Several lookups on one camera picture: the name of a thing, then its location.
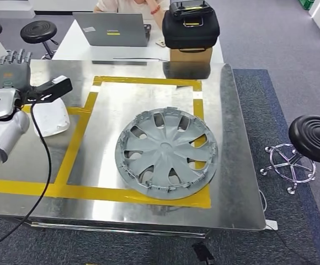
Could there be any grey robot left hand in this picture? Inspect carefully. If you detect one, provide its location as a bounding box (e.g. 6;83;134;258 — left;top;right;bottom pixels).
0;49;33;92

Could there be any white curved plastic part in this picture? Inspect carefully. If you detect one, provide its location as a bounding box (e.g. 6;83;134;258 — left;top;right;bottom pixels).
33;98;70;138

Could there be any stainless steel workbench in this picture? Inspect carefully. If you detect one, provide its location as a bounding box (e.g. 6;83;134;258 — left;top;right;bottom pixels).
0;59;266;239

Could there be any white desk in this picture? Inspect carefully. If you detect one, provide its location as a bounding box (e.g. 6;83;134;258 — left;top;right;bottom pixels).
52;18;225;63

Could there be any grey laptop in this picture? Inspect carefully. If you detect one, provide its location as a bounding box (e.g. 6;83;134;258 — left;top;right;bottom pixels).
73;13;152;47

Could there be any silver wheel hubcap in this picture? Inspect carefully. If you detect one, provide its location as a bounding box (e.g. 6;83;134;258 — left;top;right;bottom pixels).
115;107;219;201

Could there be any brown cardboard box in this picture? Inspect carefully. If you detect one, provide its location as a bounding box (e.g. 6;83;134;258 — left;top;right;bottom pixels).
170;46;214;63

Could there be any black hard case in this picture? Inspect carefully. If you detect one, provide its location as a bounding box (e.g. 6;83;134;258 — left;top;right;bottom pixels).
162;9;221;50

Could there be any black remote controller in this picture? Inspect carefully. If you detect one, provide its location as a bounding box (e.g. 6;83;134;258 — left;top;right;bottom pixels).
169;0;214;21

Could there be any green plastic crate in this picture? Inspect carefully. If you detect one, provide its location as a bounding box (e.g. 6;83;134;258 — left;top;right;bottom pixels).
299;0;315;11

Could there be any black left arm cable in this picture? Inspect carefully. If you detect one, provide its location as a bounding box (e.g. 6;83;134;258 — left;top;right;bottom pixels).
0;102;53;254

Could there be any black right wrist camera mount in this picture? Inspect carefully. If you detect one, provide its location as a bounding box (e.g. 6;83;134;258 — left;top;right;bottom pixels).
192;242;216;265

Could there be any white floor cable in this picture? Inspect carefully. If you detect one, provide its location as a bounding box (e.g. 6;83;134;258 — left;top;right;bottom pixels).
259;189;269;213

